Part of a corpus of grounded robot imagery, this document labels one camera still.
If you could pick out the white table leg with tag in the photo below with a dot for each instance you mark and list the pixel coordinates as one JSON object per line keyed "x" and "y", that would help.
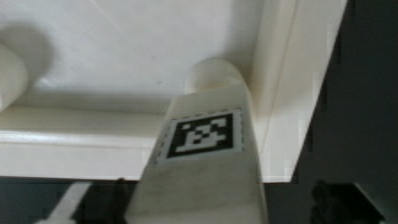
{"x": 201, "y": 187}

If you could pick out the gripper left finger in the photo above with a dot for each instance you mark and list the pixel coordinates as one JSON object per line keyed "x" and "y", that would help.
{"x": 93, "y": 203}

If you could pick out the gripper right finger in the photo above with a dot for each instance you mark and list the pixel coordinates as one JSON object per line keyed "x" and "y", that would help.
{"x": 349, "y": 203}

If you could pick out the white square table top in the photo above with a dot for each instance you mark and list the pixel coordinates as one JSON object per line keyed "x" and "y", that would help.
{"x": 114, "y": 63}

